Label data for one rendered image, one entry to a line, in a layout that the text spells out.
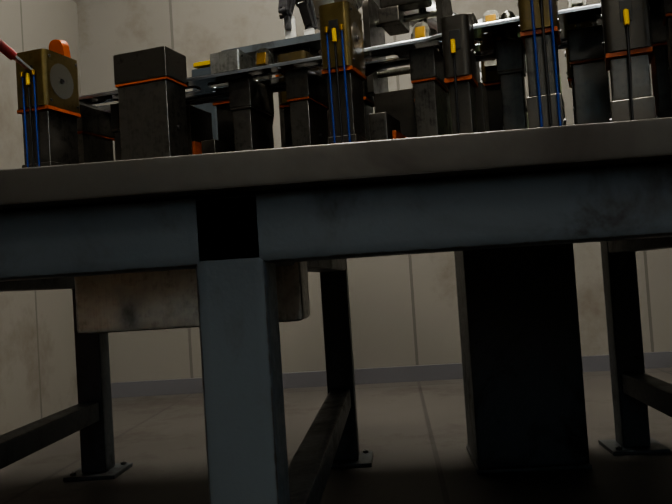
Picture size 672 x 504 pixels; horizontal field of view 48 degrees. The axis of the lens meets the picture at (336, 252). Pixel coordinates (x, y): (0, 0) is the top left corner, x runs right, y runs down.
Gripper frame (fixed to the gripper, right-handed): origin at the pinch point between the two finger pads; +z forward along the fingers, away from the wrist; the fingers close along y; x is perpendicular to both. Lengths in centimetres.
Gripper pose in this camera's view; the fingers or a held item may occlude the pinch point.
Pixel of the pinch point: (300, 41)
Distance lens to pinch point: 206.7
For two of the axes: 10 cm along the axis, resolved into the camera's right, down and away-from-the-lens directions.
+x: 8.9, -1.1, -4.5
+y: -4.5, -0.2, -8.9
